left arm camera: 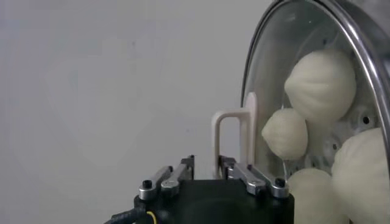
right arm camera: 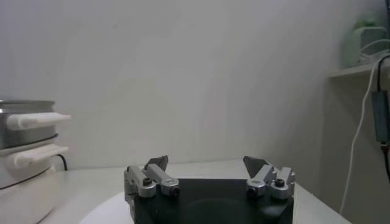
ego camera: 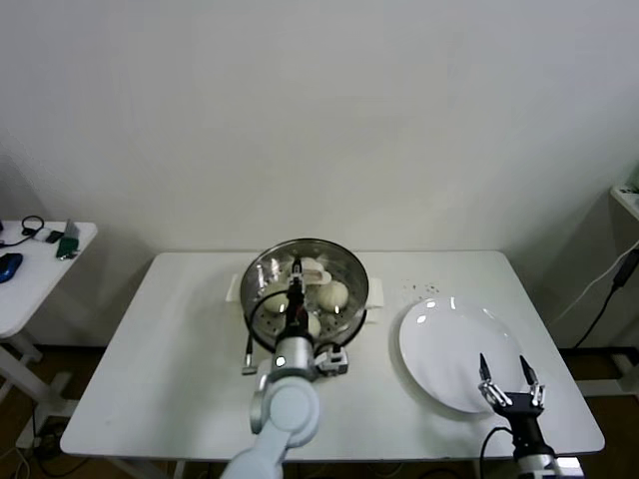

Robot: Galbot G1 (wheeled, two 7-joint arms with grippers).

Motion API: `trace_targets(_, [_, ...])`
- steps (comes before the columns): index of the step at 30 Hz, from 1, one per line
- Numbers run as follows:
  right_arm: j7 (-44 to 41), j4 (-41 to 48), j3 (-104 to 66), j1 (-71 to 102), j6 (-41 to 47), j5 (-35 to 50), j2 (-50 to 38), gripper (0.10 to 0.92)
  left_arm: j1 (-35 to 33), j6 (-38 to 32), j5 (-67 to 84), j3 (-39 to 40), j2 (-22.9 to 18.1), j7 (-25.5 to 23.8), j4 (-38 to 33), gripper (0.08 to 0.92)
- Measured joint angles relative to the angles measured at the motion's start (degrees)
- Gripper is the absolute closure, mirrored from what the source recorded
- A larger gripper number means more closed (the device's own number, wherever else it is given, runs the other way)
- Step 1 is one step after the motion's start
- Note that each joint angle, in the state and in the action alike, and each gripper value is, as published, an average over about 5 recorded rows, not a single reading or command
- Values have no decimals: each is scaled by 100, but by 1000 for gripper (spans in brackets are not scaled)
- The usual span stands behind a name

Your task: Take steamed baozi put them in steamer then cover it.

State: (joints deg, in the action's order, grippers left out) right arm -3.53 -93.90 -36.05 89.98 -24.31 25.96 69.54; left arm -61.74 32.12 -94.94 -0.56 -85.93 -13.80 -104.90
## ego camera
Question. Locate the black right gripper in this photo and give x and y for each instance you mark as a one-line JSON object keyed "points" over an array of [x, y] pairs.
{"points": [[521, 416]]}

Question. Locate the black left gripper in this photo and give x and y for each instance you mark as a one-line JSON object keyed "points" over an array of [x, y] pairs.
{"points": [[296, 304]]}

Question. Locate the round glass pot lid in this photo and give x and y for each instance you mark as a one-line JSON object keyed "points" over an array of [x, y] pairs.
{"points": [[317, 273]]}

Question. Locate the white steamed baozi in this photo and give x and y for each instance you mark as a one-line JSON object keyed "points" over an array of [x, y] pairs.
{"points": [[333, 295], [274, 303], [314, 327]]}

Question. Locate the perforated stainless steamer basket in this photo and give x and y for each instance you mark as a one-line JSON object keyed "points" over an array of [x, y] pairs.
{"points": [[355, 319]]}

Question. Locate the large white plate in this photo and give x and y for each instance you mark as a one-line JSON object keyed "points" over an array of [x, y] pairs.
{"points": [[449, 349]]}

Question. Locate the white table leg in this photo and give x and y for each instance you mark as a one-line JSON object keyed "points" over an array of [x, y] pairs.
{"points": [[476, 470], [179, 470]]}

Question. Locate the scattered dark crumbs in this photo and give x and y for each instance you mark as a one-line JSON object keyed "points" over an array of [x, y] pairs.
{"points": [[430, 288]]}

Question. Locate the white shelf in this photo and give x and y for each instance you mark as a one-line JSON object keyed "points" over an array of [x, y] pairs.
{"points": [[626, 204]]}

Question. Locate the small black device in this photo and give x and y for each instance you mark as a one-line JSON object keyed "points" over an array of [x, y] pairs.
{"points": [[55, 237]]}

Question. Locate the small white device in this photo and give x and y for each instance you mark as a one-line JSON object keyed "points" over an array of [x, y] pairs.
{"points": [[42, 234]]}

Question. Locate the white side table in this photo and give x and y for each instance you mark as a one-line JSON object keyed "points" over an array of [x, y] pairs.
{"points": [[30, 299]]}

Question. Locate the blue computer mouse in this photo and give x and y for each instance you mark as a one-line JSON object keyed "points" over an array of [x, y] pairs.
{"points": [[11, 267]]}

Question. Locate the white table base frame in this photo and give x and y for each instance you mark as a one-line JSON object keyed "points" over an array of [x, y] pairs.
{"points": [[606, 387]]}

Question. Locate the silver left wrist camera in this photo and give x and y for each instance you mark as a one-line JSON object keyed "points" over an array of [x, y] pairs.
{"points": [[333, 361]]}

